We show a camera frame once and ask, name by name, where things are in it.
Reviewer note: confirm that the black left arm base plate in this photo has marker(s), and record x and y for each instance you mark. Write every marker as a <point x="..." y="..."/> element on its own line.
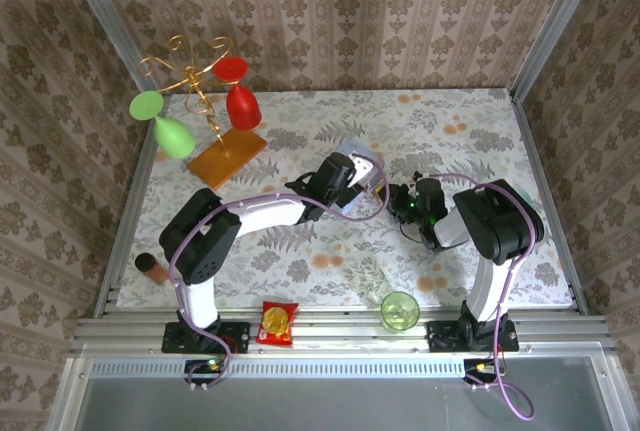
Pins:
<point x="235" y="338"/>

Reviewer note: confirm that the aluminium frame front rails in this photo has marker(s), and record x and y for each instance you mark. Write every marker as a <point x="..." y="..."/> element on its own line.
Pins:
<point x="345" y="333"/>

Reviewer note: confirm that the clear green plastic cup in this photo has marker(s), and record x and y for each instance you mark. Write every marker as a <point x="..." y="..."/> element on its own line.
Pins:
<point x="400" y="313"/>

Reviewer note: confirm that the red yellow snack packet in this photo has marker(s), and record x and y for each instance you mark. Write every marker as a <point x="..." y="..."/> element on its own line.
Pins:
<point x="276" y="323"/>

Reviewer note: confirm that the black controller board orange light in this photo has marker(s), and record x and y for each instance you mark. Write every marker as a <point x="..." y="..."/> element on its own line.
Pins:
<point x="480" y="367"/>

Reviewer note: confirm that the floral fern tablecloth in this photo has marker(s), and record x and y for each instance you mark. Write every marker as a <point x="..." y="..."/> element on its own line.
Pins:
<point x="425" y="141"/>

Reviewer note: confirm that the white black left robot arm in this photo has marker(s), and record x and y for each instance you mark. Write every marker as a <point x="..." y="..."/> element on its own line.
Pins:
<point x="270" y="213"/>

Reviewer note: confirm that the cartoon dog tin box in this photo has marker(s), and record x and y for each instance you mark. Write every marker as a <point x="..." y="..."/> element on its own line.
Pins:
<point x="350" y="145"/>

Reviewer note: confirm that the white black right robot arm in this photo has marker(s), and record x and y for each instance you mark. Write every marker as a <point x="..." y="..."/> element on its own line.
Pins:
<point x="495" y="231"/>

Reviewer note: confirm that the aluminium frame post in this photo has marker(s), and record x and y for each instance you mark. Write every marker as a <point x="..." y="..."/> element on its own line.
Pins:
<point x="550" y="21"/>
<point x="102" y="26"/>

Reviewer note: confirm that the black controller board green light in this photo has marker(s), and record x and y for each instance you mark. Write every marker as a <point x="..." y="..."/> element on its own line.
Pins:
<point x="205" y="366"/>

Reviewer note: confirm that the grey metal panel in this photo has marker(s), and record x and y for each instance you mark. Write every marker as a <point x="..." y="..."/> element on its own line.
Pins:
<point x="325" y="406"/>

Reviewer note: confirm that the brown bottle black cap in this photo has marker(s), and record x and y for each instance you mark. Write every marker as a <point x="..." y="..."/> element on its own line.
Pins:
<point x="155" y="271"/>

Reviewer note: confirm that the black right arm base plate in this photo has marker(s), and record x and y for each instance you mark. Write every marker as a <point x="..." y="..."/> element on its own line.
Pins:
<point x="442" y="338"/>

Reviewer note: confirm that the green plastic wine glass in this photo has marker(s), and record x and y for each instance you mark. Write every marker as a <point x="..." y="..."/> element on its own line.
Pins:
<point x="172" y="133"/>

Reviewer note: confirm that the red plastic wine glass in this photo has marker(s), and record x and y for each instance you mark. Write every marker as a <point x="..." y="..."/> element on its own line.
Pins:
<point x="242" y="106"/>

